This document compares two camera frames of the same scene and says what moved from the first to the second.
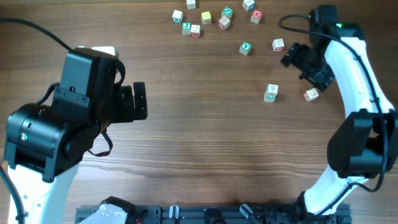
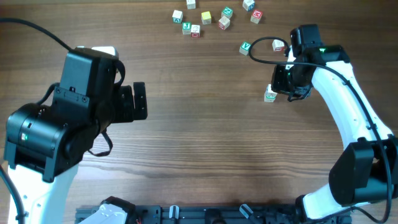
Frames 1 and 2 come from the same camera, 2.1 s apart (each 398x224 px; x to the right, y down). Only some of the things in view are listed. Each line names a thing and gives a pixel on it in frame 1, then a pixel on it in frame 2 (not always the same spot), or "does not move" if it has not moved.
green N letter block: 269,97 does not move
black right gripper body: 311,66 → 279,82
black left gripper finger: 140,112 does not move
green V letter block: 245,47 does not move
